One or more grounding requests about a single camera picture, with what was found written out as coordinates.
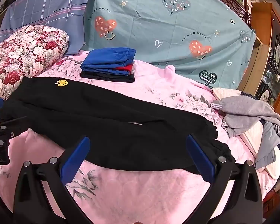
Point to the folded black garment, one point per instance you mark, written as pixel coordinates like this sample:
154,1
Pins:
102,76

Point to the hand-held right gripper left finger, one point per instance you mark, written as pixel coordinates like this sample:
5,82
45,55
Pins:
74,159

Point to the teal heart-printed blanket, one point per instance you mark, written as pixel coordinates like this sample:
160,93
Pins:
154,28

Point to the blue plaid sheet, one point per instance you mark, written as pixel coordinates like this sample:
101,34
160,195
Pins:
49,4

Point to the grey sweatpants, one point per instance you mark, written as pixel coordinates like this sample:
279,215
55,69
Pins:
242,112

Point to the pink floral bedsheet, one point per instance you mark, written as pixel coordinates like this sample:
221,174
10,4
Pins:
154,91

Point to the folded blue pants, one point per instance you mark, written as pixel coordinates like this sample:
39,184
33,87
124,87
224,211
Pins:
102,58

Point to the white quilted cushion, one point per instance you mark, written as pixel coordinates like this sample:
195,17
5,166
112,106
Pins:
224,92

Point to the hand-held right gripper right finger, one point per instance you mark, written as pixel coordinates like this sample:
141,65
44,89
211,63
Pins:
200,156

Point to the folded red garment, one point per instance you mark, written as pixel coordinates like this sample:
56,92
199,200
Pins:
124,68

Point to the wooden display cabinet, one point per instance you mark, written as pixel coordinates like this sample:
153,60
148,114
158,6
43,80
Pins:
259,16

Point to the light blue garment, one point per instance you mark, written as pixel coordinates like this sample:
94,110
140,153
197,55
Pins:
268,140

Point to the red floral pillow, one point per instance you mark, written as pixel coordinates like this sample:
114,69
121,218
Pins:
25,51

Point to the black sweatshirt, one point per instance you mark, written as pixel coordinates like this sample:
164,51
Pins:
107,121

